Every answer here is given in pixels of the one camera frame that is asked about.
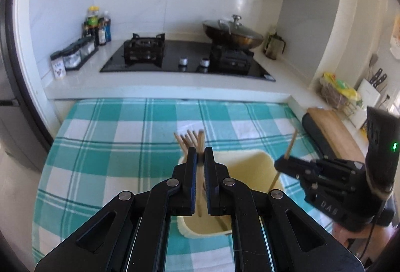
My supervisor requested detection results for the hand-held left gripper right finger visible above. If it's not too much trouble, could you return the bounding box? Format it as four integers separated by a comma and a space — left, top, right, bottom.
204, 146, 365, 272

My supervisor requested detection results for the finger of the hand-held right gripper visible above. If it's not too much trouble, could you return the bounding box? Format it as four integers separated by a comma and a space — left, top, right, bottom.
274, 155, 318, 181

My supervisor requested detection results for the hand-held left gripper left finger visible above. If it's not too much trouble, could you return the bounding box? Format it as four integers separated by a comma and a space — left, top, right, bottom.
34, 147, 198, 272

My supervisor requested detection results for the cream ribbed utensil holder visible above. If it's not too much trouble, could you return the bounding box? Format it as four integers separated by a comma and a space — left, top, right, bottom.
177, 148, 286, 240

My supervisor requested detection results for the person's right forearm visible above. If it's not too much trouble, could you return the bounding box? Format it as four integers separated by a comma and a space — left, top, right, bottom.
331, 223, 397, 263

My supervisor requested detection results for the wooden cutting board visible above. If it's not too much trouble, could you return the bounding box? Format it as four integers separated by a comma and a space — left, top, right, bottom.
307, 107, 367, 161

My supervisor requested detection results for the white kitchen counter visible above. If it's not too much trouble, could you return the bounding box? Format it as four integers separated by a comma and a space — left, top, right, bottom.
44, 37, 311, 104

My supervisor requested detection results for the teal checked tablecloth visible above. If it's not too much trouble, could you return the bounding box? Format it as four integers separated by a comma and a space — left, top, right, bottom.
31, 98, 335, 272

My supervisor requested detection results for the white knife block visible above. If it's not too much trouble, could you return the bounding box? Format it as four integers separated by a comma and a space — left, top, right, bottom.
356, 67, 390, 111

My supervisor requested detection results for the black gas hob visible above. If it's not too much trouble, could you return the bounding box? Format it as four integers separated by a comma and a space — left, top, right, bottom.
100, 33, 276, 83

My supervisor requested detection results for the dark wok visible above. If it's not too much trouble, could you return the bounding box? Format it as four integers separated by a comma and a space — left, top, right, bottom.
202, 19, 265, 50

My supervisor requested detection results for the glass wok lid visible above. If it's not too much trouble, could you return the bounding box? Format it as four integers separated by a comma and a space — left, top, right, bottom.
218, 14, 259, 41

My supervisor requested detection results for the rack of spice jars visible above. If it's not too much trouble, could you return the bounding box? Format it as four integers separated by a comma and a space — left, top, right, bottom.
62, 37, 99, 71

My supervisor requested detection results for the blue bottle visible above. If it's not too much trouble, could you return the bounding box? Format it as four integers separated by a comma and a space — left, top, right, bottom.
103, 11, 112, 43

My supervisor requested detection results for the white label spice jar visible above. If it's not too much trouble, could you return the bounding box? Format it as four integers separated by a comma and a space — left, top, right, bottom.
50, 51, 67, 81

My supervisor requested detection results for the yellow cap bottle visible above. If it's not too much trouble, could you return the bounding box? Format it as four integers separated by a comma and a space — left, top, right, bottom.
87, 6, 101, 38

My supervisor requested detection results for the grey refrigerator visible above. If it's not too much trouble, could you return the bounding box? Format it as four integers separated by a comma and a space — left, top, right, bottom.
0, 0, 54, 173

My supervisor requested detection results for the black cable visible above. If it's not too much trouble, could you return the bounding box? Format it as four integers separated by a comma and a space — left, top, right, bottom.
356, 219, 385, 263

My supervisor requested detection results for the wire basket with yellow bags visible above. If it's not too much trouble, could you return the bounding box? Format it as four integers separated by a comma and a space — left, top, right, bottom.
319, 72, 365, 111

